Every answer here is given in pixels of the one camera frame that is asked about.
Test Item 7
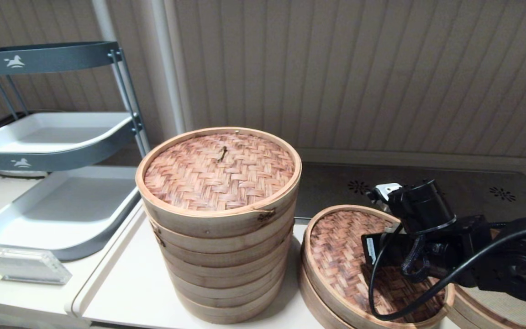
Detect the dark woven bamboo steamer lid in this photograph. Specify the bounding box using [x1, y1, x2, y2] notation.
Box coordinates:
[302, 204, 456, 329]

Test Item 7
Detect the bamboo steamer basket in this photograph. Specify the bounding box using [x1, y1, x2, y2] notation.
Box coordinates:
[172, 270, 286, 324]
[160, 238, 293, 297]
[443, 281, 526, 329]
[298, 256, 359, 329]
[148, 201, 298, 268]

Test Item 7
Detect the beige mesh steamer liner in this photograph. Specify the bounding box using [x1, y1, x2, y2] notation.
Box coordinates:
[457, 286, 526, 329]

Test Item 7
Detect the light woven bamboo steamer lid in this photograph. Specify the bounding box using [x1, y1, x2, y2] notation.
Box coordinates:
[135, 127, 302, 238]

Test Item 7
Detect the steel panel with flower vents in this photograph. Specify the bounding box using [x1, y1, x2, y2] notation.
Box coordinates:
[293, 161, 526, 224]

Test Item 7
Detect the white vertical pipe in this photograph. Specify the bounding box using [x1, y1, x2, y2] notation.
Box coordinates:
[150, 0, 193, 136]

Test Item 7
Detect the white and grey rack tray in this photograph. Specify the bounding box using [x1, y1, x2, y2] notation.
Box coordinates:
[0, 111, 143, 173]
[0, 165, 143, 261]

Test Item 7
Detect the clear acrylic sign holder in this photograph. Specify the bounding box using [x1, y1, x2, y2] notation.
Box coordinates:
[0, 247, 73, 286]

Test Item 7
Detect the grey-blue rack shelf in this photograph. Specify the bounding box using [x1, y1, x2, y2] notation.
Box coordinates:
[0, 42, 123, 76]

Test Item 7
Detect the black braided sleeve cable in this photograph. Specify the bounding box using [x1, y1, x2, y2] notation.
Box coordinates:
[400, 233, 432, 284]

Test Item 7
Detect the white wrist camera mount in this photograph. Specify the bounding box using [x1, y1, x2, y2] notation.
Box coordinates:
[366, 183, 404, 206]

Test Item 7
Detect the grey metal rack frame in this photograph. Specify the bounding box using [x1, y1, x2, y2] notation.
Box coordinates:
[0, 47, 151, 159]

